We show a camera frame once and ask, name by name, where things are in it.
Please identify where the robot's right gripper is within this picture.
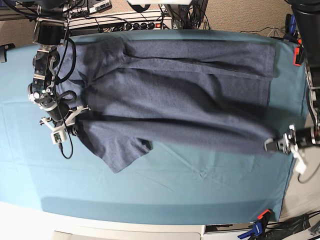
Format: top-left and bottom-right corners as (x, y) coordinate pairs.
(39, 102), (84, 137)

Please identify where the robot's left gripper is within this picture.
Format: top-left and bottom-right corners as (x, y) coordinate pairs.
(264, 124), (308, 165)

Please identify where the blue-grey T-shirt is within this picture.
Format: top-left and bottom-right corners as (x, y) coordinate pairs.
(57, 37), (277, 173)

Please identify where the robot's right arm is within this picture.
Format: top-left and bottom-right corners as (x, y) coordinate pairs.
(27, 0), (85, 144)

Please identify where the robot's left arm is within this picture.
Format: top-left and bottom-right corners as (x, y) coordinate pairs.
(264, 0), (320, 168)

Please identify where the blue orange clamp, bottom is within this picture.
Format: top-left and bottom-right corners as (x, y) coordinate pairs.
(237, 209), (273, 240)

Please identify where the black bag, bottom right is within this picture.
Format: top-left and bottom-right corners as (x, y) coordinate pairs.
(262, 214), (311, 240)

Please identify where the teal table cloth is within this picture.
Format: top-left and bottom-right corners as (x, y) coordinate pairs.
(0, 44), (294, 225)

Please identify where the orange black clamp, top right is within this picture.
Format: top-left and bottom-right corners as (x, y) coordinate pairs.
(293, 39), (305, 67)

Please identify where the blue clamp, top right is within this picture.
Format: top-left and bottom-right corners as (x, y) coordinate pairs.
(283, 13), (299, 43)

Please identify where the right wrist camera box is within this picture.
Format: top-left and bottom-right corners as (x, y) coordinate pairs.
(50, 128), (67, 145)

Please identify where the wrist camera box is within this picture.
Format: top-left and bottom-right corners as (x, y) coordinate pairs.
(50, 128), (67, 145)
(295, 161), (307, 175)

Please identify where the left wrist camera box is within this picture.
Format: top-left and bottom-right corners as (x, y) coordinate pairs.
(295, 161), (307, 175)

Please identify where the left camera black cable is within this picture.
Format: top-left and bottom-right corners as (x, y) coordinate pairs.
(297, 149), (320, 184)

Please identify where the black bracket, left edge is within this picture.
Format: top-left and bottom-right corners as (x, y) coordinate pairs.
(0, 43), (16, 63)

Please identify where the power strip with red switch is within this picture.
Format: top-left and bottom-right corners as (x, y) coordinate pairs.
(123, 20), (172, 31)

